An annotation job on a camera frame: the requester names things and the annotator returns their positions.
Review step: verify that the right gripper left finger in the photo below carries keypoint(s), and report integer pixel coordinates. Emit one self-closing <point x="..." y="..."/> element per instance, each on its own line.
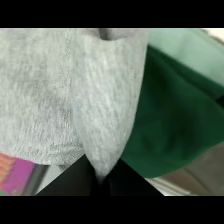
<point x="75" y="181"/>

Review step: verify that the grey shirt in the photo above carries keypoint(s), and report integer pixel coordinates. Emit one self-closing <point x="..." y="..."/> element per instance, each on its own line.
<point x="66" y="100"/>

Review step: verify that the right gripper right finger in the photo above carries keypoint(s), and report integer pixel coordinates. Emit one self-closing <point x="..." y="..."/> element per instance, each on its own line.
<point x="128" y="183"/>

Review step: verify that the green garment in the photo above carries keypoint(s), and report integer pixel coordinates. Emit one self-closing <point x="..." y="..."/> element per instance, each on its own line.
<point x="180" y="126"/>

